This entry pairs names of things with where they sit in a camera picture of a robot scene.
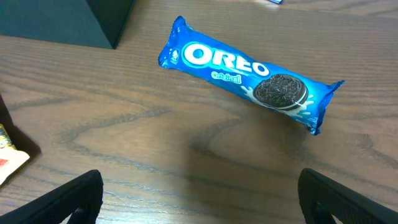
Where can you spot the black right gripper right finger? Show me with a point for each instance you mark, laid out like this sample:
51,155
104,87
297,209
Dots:
324,200

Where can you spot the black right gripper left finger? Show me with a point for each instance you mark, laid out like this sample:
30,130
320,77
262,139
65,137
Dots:
80,200

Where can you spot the blue Oreo cookie pack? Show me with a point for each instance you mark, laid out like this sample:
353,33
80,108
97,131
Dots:
265,84

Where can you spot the yellow orange snack packet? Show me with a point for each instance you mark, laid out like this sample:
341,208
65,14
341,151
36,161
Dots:
11,158

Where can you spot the black open gift box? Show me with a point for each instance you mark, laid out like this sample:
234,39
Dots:
92,23

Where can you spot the blue Eclipse mint box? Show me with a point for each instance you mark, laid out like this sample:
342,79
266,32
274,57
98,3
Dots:
276,1

